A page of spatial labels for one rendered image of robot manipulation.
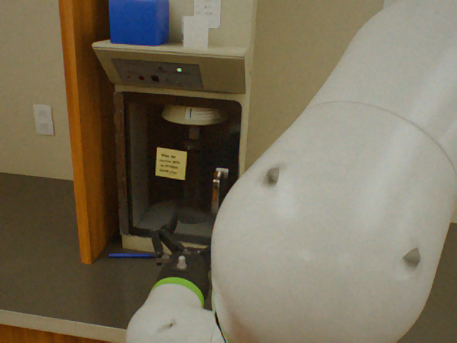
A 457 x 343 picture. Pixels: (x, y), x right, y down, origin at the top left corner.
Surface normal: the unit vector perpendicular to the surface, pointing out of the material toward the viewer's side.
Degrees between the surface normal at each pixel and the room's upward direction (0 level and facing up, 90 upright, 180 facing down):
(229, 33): 90
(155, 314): 13
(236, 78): 135
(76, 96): 90
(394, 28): 37
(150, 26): 90
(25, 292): 0
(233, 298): 99
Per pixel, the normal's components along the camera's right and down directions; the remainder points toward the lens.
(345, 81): -0.55, -0.71
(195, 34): 0.16, 0.38
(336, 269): -0.10, -0.03
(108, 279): 0.05, -0.92
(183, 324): 0.16, -0.69
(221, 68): -0.14, 0.91
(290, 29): -0.14, 0.36
